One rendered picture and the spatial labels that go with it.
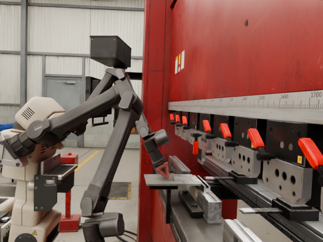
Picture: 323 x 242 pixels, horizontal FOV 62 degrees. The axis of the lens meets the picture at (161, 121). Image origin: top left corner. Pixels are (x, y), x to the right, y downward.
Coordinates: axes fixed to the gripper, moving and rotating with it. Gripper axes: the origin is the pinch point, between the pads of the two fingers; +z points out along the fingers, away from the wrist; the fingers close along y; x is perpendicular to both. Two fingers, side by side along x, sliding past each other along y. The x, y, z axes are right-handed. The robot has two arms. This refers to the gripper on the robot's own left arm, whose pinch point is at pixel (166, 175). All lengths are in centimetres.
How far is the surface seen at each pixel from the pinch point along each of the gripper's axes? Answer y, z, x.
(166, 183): -6.9, 1.4, 2.0
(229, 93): -44, -27, -31
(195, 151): -15.4, -7.5, -16.1
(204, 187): -11.8, 10.3, -12.8
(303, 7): -81, -40, -39
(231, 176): 3.7, 18.9, -30.3
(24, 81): 718, -251, 233
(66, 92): 725, -168, 141
